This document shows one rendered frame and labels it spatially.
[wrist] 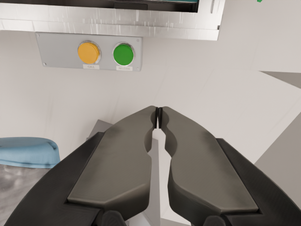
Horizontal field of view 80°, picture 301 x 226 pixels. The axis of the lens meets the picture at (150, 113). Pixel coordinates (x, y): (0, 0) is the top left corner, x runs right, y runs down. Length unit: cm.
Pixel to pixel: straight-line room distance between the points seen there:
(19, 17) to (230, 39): 46
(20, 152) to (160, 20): 31
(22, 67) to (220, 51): 52
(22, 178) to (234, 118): 53
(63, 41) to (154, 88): 25
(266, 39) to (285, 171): 189
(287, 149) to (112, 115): 182
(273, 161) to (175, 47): 184
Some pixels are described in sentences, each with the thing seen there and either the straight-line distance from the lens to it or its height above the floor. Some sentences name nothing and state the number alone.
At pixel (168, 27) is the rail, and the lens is 38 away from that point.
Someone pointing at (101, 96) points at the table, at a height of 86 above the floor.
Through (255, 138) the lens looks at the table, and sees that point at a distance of 68.
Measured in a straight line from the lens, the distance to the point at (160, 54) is 49.
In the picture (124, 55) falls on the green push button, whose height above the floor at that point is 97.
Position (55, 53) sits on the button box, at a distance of 44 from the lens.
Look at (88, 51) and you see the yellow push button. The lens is 39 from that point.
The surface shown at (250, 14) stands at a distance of 53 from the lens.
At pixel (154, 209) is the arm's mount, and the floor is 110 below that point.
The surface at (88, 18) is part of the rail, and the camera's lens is 40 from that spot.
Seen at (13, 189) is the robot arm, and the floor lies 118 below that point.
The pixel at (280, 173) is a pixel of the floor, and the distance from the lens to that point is 233.
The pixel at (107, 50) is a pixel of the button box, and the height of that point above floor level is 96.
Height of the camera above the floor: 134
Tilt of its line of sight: 61 degrees down
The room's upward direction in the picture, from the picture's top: 177 degrees counter-clockwise
